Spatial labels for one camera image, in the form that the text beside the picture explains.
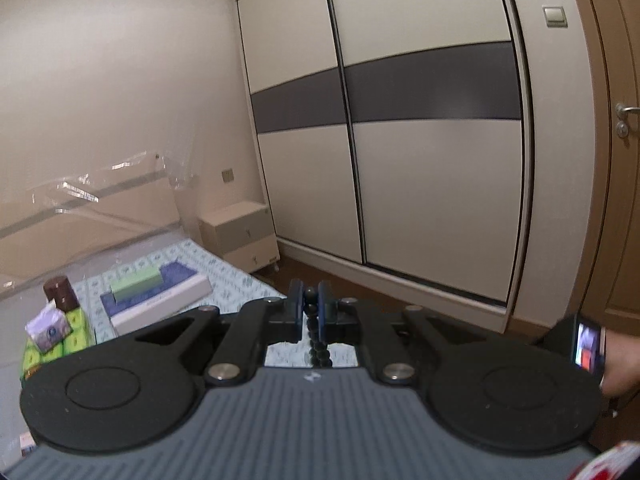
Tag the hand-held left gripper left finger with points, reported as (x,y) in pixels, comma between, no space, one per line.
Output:
(296,310)

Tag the white nightstand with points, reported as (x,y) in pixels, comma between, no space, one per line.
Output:
(240,232)

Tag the green long box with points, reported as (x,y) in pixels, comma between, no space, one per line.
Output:
(135,285)

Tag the blue flat box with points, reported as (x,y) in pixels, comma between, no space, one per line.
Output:
(177,271)

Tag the brown wooden door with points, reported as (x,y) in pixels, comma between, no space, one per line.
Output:
(622,210)

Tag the person's right hand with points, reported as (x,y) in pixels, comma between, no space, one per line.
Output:
(622,365)

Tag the wall light switch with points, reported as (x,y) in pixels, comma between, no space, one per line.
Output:
(555,16)

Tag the purple tissue packet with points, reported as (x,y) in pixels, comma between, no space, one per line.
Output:
(47,329)

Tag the white long box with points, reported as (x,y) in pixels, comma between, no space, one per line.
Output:
(165,302)

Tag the white and grey sliding wardrobe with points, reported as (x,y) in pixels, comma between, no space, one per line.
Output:
(425,110)

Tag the wall socket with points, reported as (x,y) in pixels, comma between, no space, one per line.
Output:
(228,175)

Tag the plastic-wrapped wooden headboard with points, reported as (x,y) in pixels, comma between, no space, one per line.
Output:
(75,230)

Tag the red and white cloth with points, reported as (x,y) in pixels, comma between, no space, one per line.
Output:
(610,462)

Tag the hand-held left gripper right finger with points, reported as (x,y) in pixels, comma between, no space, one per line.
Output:
(325,310)

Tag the dark round jar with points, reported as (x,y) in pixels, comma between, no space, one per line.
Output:
(61,294)

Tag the bundle of green tissue packets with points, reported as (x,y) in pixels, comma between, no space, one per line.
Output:
(77,332)

